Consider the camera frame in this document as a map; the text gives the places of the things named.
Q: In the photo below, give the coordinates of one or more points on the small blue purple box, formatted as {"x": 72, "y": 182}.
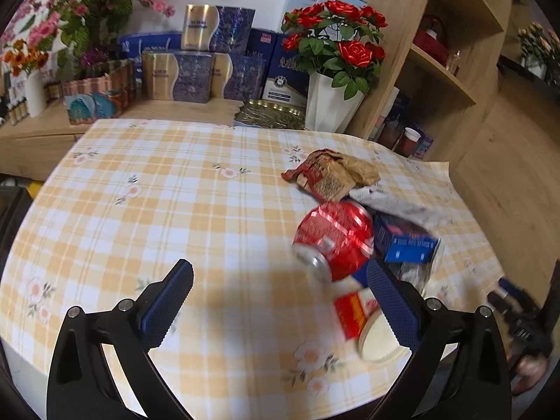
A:
{"x": 424, "y": 144}

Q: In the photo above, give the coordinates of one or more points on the wooden shelf unit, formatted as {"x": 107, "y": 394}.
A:
{"x": 393, "y": 8}

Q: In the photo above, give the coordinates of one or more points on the dark blue box red emblem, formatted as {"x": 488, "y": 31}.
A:
{"x": 262, "y": 48}

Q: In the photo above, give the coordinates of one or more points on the red teapot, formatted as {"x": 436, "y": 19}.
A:
{"x": 431, "y": 43}

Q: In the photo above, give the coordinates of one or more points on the small glass bottle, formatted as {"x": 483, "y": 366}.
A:
{"x": 455, "y": 65}

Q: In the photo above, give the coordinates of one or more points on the row of small brown bottles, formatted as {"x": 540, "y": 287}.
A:
{"x": 15, "y": 111}

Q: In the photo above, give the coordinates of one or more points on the clear plastic wrapper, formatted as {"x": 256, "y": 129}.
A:
{"x": 415, "y": 273}

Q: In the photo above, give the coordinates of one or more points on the grey tissue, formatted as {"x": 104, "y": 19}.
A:
{"x": 393, "y": 203}

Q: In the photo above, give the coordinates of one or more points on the pink artificial blossom plant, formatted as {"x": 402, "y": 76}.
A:
{"x": 96, "y": 8}

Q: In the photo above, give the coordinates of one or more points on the small blue carton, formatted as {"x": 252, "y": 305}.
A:
{"x": 411, "y": 247}

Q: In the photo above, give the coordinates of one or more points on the orange artificial flowers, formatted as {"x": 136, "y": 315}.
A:
{"x": 26, "y": 57}

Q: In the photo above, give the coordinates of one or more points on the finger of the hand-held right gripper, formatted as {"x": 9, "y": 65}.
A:
{"x": 501, "y": 304}
{"x": 516, "y": 289}

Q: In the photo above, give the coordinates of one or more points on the white faceted vase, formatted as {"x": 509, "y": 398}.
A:
{"x": 328, "y": 105}

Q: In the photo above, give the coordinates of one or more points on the purple artificial flowers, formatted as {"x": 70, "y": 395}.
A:
{"x": 94, "y": 57}

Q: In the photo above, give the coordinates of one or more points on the white round lid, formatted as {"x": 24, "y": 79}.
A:
{"x": 354, "y": 315}

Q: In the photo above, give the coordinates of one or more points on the red soda can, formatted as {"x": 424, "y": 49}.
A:
{"x": 337, "y": 232}

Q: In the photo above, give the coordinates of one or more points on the brown glass cup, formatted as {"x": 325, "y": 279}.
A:
{"x": 389, "y": 135}

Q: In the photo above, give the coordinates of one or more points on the striped pink and teal tin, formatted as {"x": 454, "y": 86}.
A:
{"x": 87, "y": 105}

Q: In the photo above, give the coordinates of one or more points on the gold embossed tray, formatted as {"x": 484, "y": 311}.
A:
{"x": 267, "y": 116}

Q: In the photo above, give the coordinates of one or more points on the dark board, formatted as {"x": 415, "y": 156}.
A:
{"x": 525, "y": 74}

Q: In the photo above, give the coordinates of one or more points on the dark blue shelf box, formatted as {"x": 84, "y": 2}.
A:
{"x": 401, "y": 109}

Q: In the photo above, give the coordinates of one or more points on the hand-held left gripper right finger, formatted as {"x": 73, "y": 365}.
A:
{"x": 393, "y": 306}

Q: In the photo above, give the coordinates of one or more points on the red cup white liner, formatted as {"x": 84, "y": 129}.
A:
{"x": 409, "y": 144}

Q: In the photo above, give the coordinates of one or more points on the brown snack bag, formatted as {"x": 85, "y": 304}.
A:
{"x": 332, "y": 175}

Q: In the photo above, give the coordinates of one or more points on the blue box round emblem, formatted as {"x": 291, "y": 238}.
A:
{"x": 284, "y": 78}

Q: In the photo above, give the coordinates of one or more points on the stack of pastel cups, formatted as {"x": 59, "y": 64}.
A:
{"x": 389, "y": 105}

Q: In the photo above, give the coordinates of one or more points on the blue and gold gift box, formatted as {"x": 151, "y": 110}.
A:
{"x": 245, "y": 78}
{"x": 188, "y": 78}
{"x": 232, "y": 28}

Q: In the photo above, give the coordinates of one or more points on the dark furniture piece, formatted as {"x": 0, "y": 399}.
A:
{"x": 13, "y": 214}

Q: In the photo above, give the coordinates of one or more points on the pale pink flower plant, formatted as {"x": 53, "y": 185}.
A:
{"x": 536, "y": 41}

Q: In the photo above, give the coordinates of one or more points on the red artificial roses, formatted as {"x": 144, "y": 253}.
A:
{"x": 350, "y": 52}

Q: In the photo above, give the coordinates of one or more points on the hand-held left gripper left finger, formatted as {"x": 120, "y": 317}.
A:
{"x": 168, "y": 302}

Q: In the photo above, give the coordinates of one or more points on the flat blue carton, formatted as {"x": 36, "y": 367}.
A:
{"x": 148, "y": 43}

